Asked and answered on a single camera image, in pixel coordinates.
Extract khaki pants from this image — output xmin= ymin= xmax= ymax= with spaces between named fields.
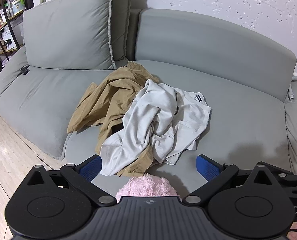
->
xmin=67 ymin=61 xmax=161 ymax=178

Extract white t-shirt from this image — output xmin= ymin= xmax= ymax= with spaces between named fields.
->
xmin=99 ymin=79 xmax=212 ymax=177

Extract small black device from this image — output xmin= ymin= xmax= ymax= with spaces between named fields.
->
xmin=16 ymin=65 xmax=30 ymax=78

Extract white cable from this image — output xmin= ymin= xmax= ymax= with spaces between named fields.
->
xmin=287 ymin=75 xmax=297 ymax=102

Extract large grey cushion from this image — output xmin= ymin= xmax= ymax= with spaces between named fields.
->
xmin=22 ymin=0 xmax=116 ymax=70

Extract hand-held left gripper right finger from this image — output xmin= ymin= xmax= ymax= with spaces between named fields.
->
xmin=183 ymin=154 xmax=285 ymax=206

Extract grey sofa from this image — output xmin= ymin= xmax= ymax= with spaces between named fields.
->
xmin=0 ymin=7 xmax=297 ymax=180

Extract pink fluffy garment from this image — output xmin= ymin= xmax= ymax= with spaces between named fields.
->
xmin=116 ymin=173 xmax=177 ymax=203

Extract white appliance on shelf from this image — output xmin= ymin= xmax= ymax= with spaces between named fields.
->
xmin=0 ymin=27 xmax=23 ymax=49

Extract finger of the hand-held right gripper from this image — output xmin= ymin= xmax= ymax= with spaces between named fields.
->
xmin=276 ymin=171 xmax=297 ymax=190

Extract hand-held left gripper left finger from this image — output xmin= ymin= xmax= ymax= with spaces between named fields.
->
xmin=21 ymin=154 xmax=117 ymax=206

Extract dark grey cushion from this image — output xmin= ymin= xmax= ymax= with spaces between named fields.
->
xmin=111 ymin=0 xmax=134 ymax=62

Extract white rice cooker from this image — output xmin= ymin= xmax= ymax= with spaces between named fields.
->
xmin=12 ymin=0 xmax=26 ymax=15

